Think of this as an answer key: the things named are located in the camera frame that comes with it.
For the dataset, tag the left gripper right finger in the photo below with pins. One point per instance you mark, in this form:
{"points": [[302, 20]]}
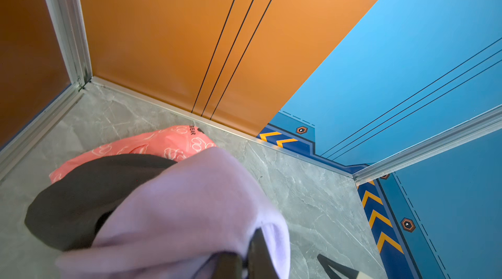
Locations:
{"points": [[345, 269]]}

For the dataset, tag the pink patterned jacket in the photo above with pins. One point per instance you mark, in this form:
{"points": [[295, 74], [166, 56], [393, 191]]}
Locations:
{"points": [[175, 143]]}

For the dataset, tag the purple t-shirt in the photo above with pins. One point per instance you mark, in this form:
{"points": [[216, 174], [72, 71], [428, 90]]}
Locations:
{"points": [[174, 225]]}

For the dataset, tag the black sweatshirt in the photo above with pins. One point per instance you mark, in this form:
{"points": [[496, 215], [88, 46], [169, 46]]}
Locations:
{"points": [[69, 213]]}

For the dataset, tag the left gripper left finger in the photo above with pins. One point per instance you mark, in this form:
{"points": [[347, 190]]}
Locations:
{"points": [[257, 264]]}

